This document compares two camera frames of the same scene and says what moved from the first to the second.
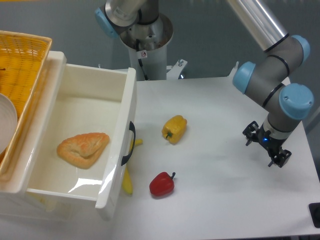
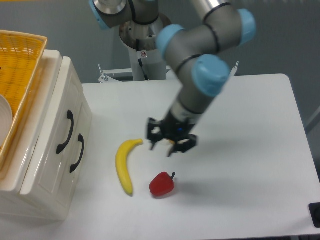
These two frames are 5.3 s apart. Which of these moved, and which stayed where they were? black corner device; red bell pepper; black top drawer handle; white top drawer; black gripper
Moved: black gripper; black top drawer handle; white top drawer
Stayed: black corner device; red bell pepper
